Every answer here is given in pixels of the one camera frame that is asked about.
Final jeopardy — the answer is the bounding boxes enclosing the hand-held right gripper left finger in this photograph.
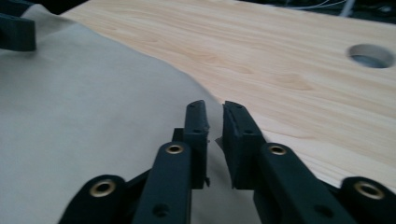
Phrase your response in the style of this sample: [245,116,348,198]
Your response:
[132,100,210,224]

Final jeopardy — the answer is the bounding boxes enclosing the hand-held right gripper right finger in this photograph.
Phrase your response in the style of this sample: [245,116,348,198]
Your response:
[222,101,356,224]

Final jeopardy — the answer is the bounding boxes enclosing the khaki shorts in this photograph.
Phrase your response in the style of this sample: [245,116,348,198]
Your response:
[0,4,262,224]

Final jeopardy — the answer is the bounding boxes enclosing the white metal stand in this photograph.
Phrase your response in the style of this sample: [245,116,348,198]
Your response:
[339,0,358,17]

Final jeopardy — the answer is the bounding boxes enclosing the white floor cable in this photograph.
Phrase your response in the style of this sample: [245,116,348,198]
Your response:
[279,0,347,11]

